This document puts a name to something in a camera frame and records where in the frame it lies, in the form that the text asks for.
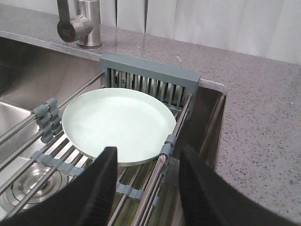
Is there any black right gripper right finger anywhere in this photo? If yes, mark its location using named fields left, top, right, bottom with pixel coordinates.
left=179, top=146, right=295, bottom=226

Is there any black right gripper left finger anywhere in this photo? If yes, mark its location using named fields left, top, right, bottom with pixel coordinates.
left=0, top=147, right=117, bottom=226

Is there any light green round plate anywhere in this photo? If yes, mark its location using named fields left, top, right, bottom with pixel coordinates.
left=62, top=88, right=176, bottom=167

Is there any grey dish drying rack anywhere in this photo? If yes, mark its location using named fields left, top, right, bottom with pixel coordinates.
left=0, top=53, right=200, bottom=226

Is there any round steel sink drain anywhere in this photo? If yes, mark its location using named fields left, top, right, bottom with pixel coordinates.
left=0, top=163, right=69, bottom=216

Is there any stainless steel sink basin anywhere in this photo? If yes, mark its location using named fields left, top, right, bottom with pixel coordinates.
left=0, top=36, right=229, bottom=226

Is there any steel kitchen faucet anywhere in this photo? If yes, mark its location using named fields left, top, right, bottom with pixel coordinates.
left=57, top=0, right=102, bottom=48

